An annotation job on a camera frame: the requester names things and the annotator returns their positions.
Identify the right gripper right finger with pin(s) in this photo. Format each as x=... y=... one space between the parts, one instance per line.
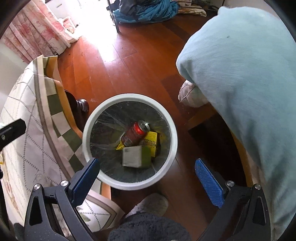
x=243 y=212

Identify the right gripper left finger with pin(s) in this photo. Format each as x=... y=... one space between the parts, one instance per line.
x=41 y=222

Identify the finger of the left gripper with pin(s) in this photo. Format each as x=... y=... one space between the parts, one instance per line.
x=11 y=132

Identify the yellow snack bag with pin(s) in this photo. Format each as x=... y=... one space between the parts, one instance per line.
x=120 y=146

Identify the green white tissue box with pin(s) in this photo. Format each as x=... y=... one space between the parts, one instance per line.
x=136 y=157

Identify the red cola can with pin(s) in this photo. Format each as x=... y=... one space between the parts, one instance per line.
x=135 y=133

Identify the yellow cigarette pack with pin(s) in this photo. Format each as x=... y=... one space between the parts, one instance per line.
x=151 y=141

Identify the white round trash bin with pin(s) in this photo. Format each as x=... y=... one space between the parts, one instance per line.
x=107 y=124

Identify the patterned white tablecloth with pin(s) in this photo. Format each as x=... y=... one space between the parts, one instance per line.
x=50 y=150

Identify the grey fuzzy slipper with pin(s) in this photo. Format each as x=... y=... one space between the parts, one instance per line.
x=155 y=204

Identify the dark fuzzy trouser leg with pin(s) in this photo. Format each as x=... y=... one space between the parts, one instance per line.
x=146 y=226

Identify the pink floral curtain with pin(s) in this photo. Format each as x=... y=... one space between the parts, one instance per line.
x=36 y=31

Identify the light blue blanket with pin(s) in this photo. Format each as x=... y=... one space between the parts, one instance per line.
x=243 y=61

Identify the blue clothes pile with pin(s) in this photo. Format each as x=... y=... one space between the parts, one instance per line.
x=144 y=11

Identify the black metal chair frame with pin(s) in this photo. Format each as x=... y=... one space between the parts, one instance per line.
x=113 y=17

